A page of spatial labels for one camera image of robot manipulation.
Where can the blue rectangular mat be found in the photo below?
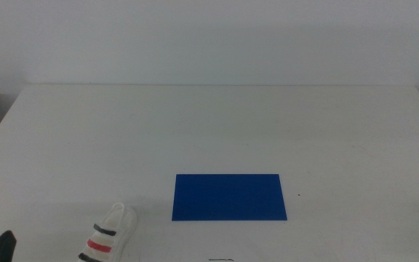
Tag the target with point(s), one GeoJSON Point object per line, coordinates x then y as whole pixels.
{"type": "Point", "coordinates": [229, 197]}

